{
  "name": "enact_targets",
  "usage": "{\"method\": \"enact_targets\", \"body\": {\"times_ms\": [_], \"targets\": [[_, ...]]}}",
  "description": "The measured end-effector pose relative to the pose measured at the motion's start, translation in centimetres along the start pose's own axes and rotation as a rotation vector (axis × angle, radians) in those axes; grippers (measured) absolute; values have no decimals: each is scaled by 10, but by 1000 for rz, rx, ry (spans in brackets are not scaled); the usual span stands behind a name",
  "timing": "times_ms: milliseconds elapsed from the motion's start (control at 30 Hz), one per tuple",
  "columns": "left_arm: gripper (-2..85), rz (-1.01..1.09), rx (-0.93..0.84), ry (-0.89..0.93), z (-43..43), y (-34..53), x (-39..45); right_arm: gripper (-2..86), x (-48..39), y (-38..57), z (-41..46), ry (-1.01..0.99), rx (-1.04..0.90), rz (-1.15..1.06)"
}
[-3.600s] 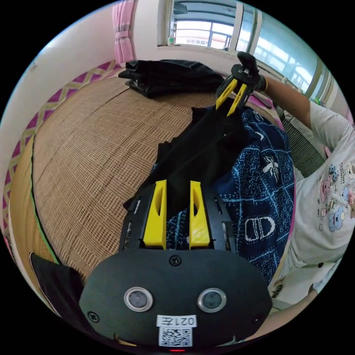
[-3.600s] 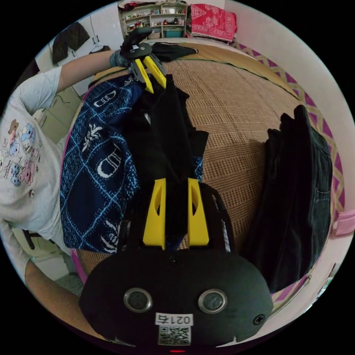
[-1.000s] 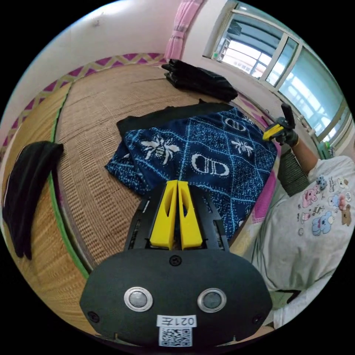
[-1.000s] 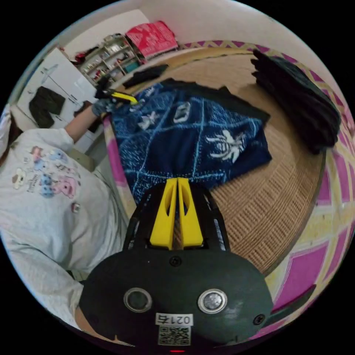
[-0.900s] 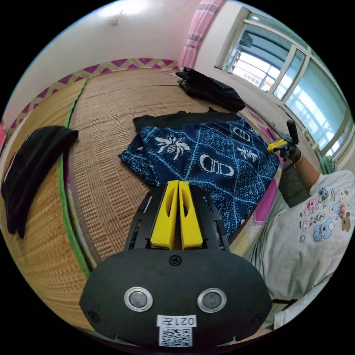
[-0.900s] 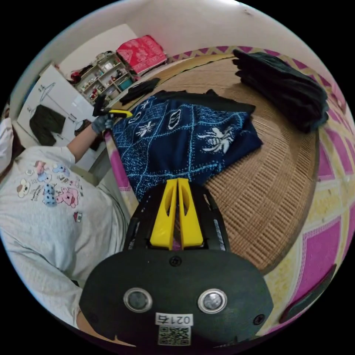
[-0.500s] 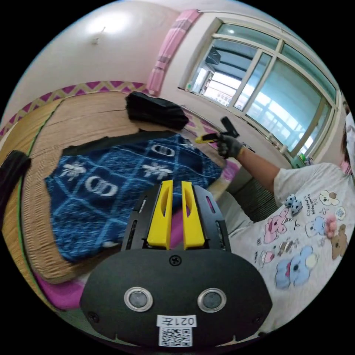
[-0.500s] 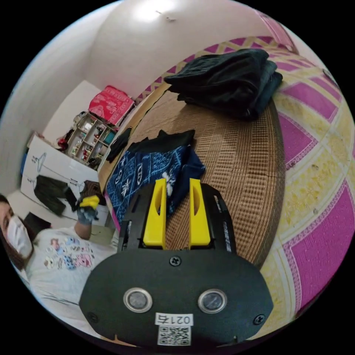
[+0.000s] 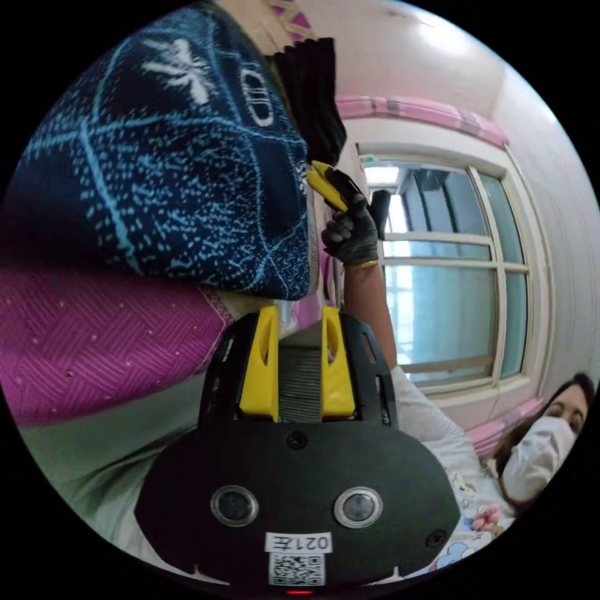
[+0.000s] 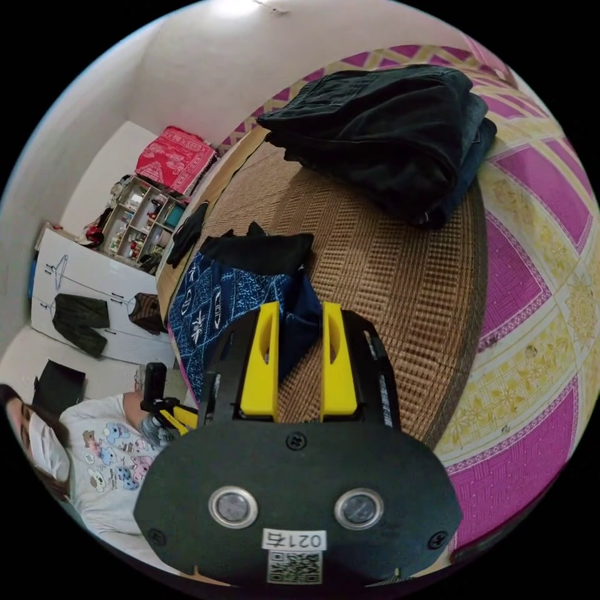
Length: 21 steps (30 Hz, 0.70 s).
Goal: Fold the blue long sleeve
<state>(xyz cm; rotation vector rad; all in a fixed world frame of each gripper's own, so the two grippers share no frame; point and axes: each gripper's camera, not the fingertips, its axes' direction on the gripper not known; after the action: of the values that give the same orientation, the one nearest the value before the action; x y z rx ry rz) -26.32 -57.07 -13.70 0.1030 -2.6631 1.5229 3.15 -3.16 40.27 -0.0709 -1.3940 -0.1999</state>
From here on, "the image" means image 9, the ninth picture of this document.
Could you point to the person's body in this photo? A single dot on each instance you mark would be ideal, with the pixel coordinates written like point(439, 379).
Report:
point(445, 445)

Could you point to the pink curtain valance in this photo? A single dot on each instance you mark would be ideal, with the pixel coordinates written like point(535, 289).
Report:
point(422, 108)

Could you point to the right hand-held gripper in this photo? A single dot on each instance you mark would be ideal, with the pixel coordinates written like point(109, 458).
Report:
point(349, 186)

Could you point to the person's right forearm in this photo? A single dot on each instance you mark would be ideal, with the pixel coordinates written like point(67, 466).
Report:
point(368, 309)

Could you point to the white framed window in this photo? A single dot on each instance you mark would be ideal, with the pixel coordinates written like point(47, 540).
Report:
point(445, 304)

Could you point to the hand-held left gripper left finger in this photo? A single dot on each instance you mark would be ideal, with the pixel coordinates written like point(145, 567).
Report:
point(260, 370)

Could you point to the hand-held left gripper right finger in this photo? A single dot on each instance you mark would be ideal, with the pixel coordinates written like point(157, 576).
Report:
point(335, 375)

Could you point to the person's right hand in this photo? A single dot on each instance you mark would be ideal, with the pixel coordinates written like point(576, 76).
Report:
point(354, 239)

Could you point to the dark blue patterned sweater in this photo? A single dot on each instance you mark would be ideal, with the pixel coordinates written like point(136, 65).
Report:
point(164, 164)

